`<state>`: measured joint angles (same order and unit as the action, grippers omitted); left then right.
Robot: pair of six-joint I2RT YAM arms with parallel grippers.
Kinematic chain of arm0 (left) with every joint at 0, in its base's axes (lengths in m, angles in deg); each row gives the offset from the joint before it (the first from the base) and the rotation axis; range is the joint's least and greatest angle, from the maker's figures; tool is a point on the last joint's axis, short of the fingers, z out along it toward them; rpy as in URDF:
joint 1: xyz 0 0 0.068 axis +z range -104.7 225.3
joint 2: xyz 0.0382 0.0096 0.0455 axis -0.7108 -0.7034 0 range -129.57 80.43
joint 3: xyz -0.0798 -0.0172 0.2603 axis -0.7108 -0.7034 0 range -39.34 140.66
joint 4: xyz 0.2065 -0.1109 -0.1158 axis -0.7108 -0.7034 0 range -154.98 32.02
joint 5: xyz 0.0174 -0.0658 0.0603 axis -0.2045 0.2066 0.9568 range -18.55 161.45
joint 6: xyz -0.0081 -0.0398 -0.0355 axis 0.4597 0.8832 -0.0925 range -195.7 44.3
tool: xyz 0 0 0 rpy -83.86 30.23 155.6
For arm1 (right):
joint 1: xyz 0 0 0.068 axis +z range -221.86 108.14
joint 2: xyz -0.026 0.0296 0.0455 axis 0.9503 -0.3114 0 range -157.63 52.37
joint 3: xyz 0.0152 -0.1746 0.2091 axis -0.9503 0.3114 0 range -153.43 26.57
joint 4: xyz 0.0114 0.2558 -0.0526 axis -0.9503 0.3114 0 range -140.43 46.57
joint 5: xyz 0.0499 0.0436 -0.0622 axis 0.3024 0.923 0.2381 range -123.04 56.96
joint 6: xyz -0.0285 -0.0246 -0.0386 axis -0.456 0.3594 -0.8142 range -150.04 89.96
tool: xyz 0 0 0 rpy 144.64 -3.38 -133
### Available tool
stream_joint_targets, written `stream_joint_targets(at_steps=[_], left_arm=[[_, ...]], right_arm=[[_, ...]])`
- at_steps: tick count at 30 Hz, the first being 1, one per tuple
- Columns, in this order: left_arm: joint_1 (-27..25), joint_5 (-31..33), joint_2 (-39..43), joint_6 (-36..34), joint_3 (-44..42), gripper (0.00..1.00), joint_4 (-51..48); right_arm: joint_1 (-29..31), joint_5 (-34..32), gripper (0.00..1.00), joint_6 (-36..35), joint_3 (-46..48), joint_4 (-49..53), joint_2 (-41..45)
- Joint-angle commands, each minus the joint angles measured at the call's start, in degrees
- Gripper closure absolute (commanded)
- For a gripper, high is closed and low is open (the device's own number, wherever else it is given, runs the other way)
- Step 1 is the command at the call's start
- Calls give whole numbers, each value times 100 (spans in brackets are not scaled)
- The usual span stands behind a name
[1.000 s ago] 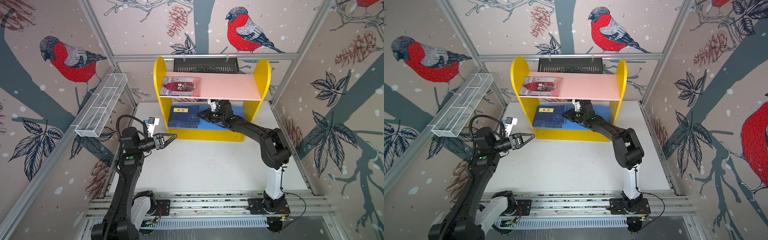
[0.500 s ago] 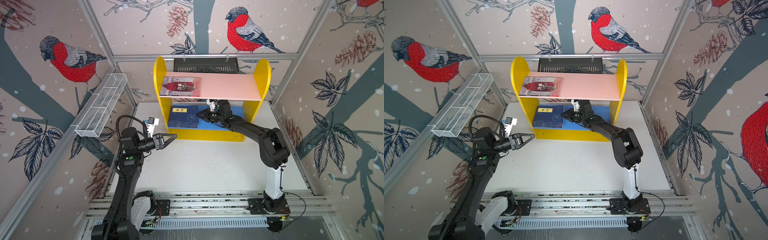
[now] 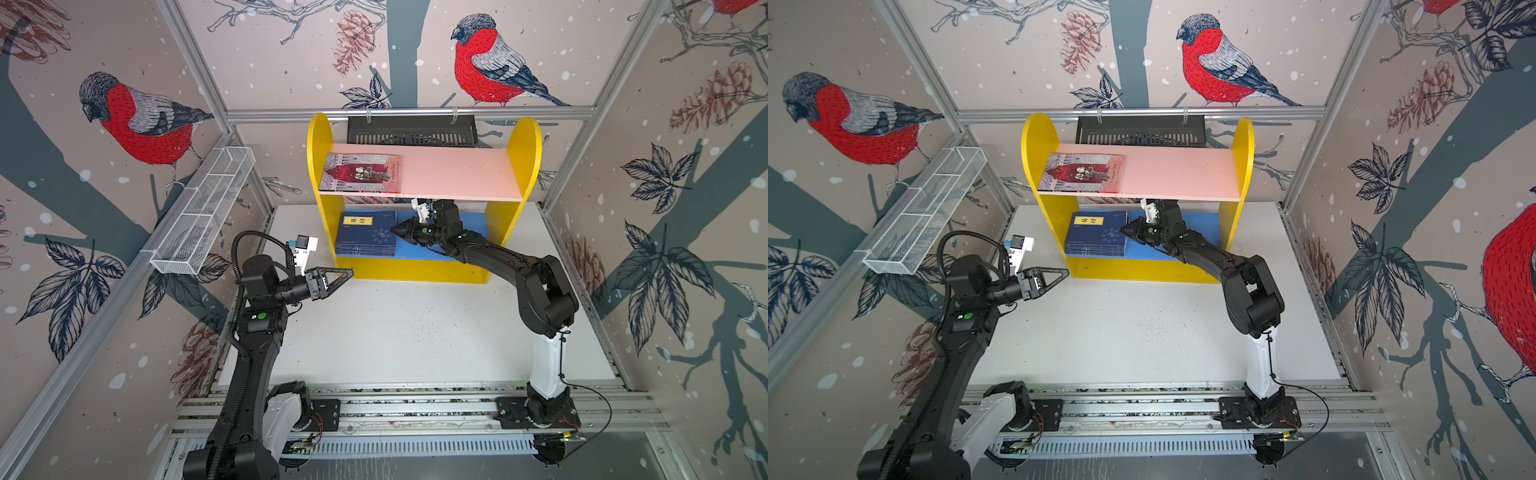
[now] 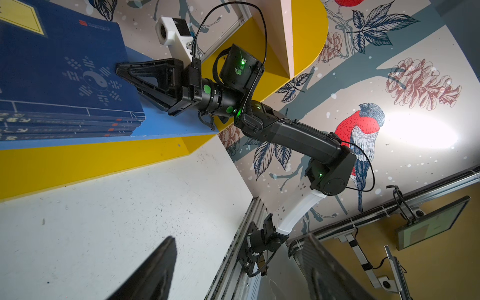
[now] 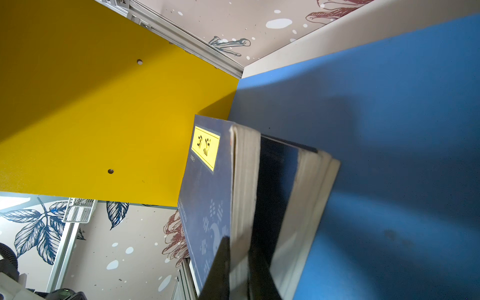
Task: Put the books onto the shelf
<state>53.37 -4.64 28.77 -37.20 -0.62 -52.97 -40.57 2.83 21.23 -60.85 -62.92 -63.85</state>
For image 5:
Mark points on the white wire mesh basket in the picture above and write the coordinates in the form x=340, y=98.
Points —
x=79, y=210

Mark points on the yellow pink blue shelf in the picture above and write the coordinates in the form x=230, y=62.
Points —
x=94, y=105

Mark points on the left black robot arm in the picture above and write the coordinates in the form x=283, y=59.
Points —
x=9, y=262

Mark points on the navy blue book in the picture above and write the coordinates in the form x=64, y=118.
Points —
x=311, y=228
x=218, y=198
x=290, y=177

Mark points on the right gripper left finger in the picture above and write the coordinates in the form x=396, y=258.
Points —
x=217, y=285

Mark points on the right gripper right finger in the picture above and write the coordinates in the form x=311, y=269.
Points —
x=260, y=282

